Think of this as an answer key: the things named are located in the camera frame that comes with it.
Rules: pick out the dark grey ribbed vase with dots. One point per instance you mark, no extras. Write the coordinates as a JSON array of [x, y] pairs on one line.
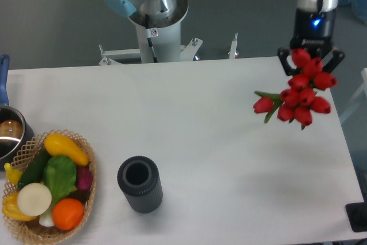
[[139, 180]]

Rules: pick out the yellow squash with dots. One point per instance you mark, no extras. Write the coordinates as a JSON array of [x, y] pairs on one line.
[[58, 144]]

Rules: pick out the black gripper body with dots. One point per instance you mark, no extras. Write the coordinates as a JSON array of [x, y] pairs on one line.
[[313, 32]]

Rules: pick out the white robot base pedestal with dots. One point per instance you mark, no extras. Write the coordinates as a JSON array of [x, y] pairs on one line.
[[156, 45]]

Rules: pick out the green lettuce leaf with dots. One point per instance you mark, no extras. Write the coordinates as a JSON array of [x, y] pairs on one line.
[[59, 176]]

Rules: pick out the yellow bell pepper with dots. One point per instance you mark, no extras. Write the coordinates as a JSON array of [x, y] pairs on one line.
[[10, 209]]

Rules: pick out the red tulip bouquet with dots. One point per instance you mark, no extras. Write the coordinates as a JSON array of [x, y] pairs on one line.
[[300, 99]]

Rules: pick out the blue handled saucepan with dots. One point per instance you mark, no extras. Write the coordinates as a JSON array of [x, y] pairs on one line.
[[15, 131]]

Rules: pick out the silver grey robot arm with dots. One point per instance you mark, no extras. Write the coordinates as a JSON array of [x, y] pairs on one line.
[[151, 13]]

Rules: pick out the orange fruit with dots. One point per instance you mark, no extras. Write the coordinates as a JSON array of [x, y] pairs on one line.
[[67, 213]]

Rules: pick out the dark green cucumber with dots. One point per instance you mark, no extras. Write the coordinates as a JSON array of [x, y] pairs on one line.
[[35, 170]]

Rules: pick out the white round onion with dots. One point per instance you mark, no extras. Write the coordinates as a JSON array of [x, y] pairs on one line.
[[34, 199]]

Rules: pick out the woven wicker basket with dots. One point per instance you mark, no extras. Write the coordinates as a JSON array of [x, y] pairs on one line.
[[31, 232]]

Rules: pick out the purple red onion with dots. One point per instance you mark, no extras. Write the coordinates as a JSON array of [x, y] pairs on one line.
[[84, 178]]

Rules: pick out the black device at table edge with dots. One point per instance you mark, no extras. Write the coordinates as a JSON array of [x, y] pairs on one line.
[[356, 212]]

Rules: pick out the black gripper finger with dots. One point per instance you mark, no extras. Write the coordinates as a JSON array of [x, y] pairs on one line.
[[336, 56], [283, 53]]

